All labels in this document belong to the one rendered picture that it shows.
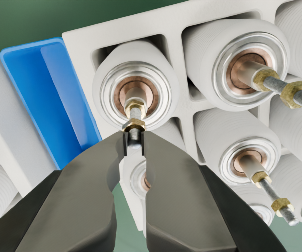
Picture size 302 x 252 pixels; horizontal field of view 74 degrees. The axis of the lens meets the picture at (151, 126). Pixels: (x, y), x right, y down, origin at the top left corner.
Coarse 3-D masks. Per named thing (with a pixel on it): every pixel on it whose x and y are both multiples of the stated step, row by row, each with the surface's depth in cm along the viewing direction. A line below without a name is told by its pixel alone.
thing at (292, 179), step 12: (288, 156) 35; (276, 168) 36; (288, 168) 34; (300, 168) 33; (276, 180) 35; (288, 180) 33; (300, 180) 31; (288, 192) 32; (300, 192) 30; (300, 204) 31; (300, 216) 32
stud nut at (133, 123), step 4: (132, 120) 14; (136, 120) 15; (140, 120) 15; (124, 124) 15; (128, 124) 14; (132, 124) 14; (136, 124) 14; (140, 124) 14; (144, 124) 14; (124, 128) 14; (128, 128) 14; (132, 128) 14; (136, 128) 14; (140, 128) 14; (144, 128) 14
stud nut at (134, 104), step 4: (132, 100) 18; (136, 100) 18; (128, 104) 18; (132, 104) 17; (136, 104) 17; (140, 104) 18; (128, 108) 18; (140, 108) 18; (144, 108) 18; (128, 112) 18; (144, 112) 18; (128, 116) 18; (144, 116) 18
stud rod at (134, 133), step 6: (132, 108) 18; (138, 108) 18; (132, 114) 16; (138, 114) 17; (132, 132) 14; (138, 132) 14; (132, 138) 13; (138, 138) 13; (132, 144) 13; (138, 144) 13
